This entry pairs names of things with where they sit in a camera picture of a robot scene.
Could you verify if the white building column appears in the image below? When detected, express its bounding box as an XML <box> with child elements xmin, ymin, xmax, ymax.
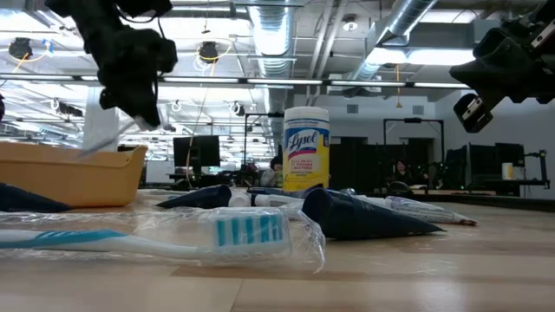
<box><xmin>82</xmin><ymin>86</ymin><xmax>121</xmax><ymax>153</ymax></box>

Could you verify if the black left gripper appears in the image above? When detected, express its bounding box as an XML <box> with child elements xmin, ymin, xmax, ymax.
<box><xmin>93</xmin><ymin>23</ymin><xmax>162</xmax><ymax>130</ymax></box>

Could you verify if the black ceiling device yellow cable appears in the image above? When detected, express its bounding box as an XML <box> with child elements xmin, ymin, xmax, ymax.
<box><xmin>8</xmin><ymin>36</ymin><xmax>34</xmax><ymax>61</ymax></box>
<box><xmin>198</xmin><ymin>41</ymin><xmax>220</xmax><ymax>65</ymax></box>

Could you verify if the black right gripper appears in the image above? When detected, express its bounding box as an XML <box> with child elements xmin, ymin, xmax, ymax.
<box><xmin>449</xmin><ymin>0</ymin><xmax>555</xmax><ymax>105</ymax></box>

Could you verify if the blue white toothbrush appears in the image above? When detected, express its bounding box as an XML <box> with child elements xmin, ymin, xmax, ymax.
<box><xmin>76</xmin><ymin>115</ymin><xmax>151</xmax><ymax>158</ymax></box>
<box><xmin>0</xmin><ymin>204</ymin><xmax>326</xmax><ymax>274</ymax></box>

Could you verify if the yellow Lysol wipes canister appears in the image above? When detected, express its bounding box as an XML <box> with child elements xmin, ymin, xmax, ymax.
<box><xmin>282</xmin><ymin>106</ymin><xmax>330</xmax><ymax>192</ymax></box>

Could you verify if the black overhead light bar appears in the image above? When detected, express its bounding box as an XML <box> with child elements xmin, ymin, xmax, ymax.
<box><xmin>0</xmin><ymin>72</ymin><xmax>473</xmax><ymax>91</ymax></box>

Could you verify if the silver ventilation duct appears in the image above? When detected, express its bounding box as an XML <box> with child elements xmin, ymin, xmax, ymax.
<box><xmin>346</xmin><ymin>0</ymin><xmax>439</xmax><ymax>88</ymax></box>
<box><xmin>247</xmin><ymin>0</ymin><xmax>298</xmax><ymax>146</ymax></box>

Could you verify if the black metal stand frame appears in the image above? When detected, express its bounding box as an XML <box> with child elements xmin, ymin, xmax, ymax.
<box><xmin>382</xmin><ymin>117</ymin><xmax>446</xmax><ymax>174</ymax></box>

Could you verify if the yellow plastic tray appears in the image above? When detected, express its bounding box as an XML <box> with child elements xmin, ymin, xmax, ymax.
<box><xmin>0</xmin><ymin>140</ymin><xmax>149</xmax><ymax>209</ymax></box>

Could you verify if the black room partition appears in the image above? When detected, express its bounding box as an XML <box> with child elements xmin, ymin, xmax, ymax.
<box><xmin>329</xmin><ymin>136</ymin><xmax>443</xmax><ymax>194</ymax></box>

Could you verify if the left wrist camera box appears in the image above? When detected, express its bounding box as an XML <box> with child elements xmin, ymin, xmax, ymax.
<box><xmin>147</xmin><ymin>29</ymin><xmax>179</xmax><ymax>75</ymax></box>

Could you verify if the black computer monitor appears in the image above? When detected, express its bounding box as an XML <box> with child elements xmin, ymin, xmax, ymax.
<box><xmin>173</xmin><ymin>134</ymin><xmax>221</xmax><ymax>168</ymax></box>

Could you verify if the yellow hanging cord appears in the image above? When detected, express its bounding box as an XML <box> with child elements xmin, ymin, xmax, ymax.
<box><xmin>395</xmin><ymin>63</ymin><xmax>403</xmax><ymax>109</ymax></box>

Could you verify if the black equipment stand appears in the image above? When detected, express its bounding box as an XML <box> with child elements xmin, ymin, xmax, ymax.
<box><xmin>523</xmin><ymin>149</ymin><xmax>552</xmax><ymax>191</ymax></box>

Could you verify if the dark blue travel tube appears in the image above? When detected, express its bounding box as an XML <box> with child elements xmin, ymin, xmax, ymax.
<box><xmin>249</xmin><ymin>185</ymin><xmax>316</xmax><ymax>197</ymax></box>
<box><xmin>0</xmin><ymin>181</ymin><xmax>73</xmax><ymax>213</ymax></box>
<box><xmin>155</xmin><ymin>184</ymin><xmax>234</xmax><ymax>211</ymax></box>
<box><xmin>301</xmin><ymin>186</ymin><xmax>447</xmax><ymax>241</ymax></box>

